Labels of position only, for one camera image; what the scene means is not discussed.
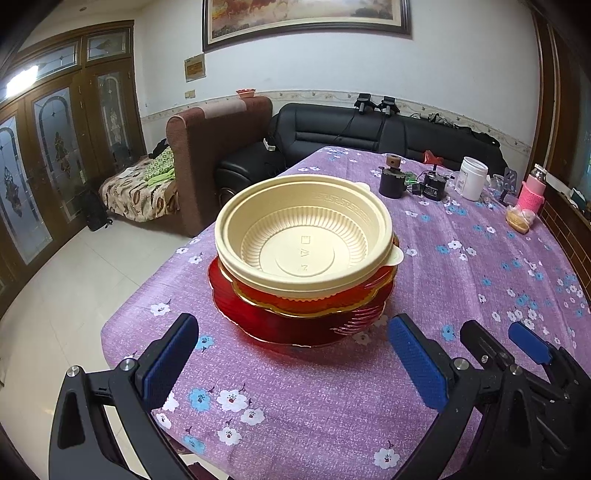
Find purple floral tablecloth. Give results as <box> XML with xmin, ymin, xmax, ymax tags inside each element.
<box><xmin>102</xmin><ymin>146</ymin><xmax>591</xmax><ymax>480</ymax></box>

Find clear bag of bread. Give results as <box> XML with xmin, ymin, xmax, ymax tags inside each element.
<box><xmin>505</xmin><ymin>205</ymin><xmax>536</xmax><ymax>234</ymax></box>

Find black cylinder container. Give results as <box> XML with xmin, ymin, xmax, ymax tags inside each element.
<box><xmin>379</xmin><ymin>168</ymin><xmax>407</xmax><ymax>199</ymax></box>

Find large red scalloped plate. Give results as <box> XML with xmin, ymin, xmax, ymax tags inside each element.
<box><xmin>208</xmin><ymin>256</ymin><xmax>397</xmax><ymax>347</ymax></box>

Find white plastic jar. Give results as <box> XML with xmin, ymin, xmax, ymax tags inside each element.
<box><xmin>455</xmin><ymin>157</ymin><xmax>489</xmax><ymax>201</ymax></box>

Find black floor bag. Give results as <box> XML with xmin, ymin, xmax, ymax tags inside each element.
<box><xmin>85</xmin><ymin>189</ymin><xmax>114</xmax><ymax>232</ymax></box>

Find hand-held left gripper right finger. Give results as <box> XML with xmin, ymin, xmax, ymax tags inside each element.
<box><xmin>388</xmin><ymin>314</ymin><xmax>527</xmax><ymax>480</ymax></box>

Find wooden sideboard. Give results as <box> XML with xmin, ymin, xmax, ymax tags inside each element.
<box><xmin>540</xmin><ymin>185</ymin><xmax>591</xmax><ymax>282</ymax></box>

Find brown armchair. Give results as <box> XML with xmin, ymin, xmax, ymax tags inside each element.
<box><xmin>166</xmin><ymin>95</ymin><xmax>273</xmax><ymax>237</ymax></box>

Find pink sleeved bottle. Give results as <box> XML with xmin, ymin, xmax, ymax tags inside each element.
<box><xmin>516</xmin><ymin>164</ymin><xmax>548</xmax><ymax>213</ymax></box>

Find gold wall plaque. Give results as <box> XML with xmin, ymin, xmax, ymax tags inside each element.
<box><xmin>185</xmin><ymin>54</ymin><xmax>206</xmax><ymax>83</ymax></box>

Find wooden glass doors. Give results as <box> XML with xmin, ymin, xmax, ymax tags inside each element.
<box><xmin>0</xmin><ymin>32</ymin><xmax>146</xmax><ymax>319</ymax></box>

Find patterned brown blanket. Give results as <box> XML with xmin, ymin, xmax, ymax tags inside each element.
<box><xmin>100</xmin><ymin>157</ymin><xmax>181</xmax><ymax>222</ymax></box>

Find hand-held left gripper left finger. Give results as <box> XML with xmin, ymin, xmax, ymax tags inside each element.
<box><xmin>48</xmin><ymin>313</ymin><xmax>200</xmax><ymax>480</ymax></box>

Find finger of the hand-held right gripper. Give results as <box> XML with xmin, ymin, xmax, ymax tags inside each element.
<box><xmin>509</xmin><ymin>322</ymin><xmax>564</xmax><ymax>367</ymax></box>
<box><xmin>460</xmin><ymin>320</ymin><xmax>513</xmax><ymax>374</ymax></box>

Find wooden door frame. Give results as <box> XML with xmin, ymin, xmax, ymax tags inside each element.
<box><xmin>531</xmin><ymin>0</ymin><xmax>591</xmax><ymax>204</ymax></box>

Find small red gold-rimmed plate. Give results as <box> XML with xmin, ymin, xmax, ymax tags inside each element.
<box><xmin>231</xmin><ymin>231</ymin><xmax>399</xmax><ymax>319</ymax></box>

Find black leather sofa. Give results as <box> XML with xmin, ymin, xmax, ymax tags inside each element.
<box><xmin>216</xmin><ymin>102</ymin><xmax>509</xmax><ymax>208</ymax></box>

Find framed wall painting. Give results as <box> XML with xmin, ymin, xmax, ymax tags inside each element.
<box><xmin>202</xmin><ymin>0</ymin><xmax>411</xmax><ymax>52</ymax></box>

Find black electronic device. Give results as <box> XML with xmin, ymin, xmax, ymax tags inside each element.
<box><xmin>422</xmin><ymin>172</ymin><xmax>448</xmax><ymax>201</ymax></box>

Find green cloth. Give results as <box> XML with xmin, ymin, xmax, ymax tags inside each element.
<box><xmin>145</xmin><ymin>148</ymin><xmax>176</xmax><ymax>182</ymax></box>

